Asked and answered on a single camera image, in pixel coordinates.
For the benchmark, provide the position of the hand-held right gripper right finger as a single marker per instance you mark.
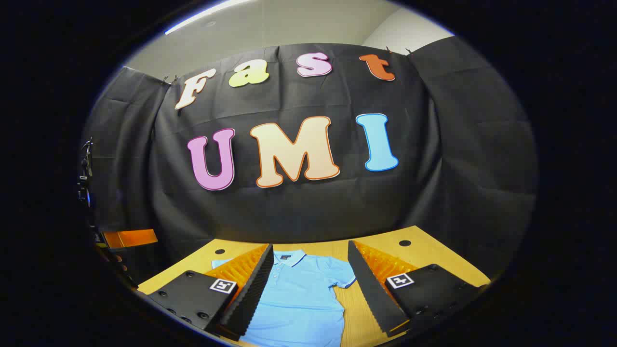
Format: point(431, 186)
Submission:
point(371, 294)

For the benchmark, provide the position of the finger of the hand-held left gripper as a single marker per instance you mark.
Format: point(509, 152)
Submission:
point(130, 238)

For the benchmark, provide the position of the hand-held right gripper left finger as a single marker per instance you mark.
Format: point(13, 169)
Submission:
point(253, 299)

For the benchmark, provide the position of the light blue T-shirt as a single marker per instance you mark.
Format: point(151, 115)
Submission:
point(299, 303)

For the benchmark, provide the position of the black backdrop cloth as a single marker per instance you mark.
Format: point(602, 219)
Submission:
point(299, 212)

